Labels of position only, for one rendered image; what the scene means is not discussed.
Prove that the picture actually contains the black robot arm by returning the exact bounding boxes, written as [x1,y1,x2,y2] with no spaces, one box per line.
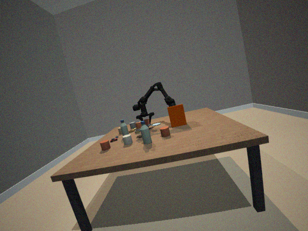
[133,82,176,117]

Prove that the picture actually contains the cream cylinder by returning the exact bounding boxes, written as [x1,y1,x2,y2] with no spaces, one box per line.
[122,134,133,145]

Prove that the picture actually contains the orange cylinder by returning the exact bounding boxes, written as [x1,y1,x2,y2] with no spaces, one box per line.
[100,140,111,151]
[160,127,170,137]
[143,119,150,125]
[135,122,141,129]

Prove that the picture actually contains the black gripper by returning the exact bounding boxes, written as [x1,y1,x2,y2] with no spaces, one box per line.
[136,109,154,122]

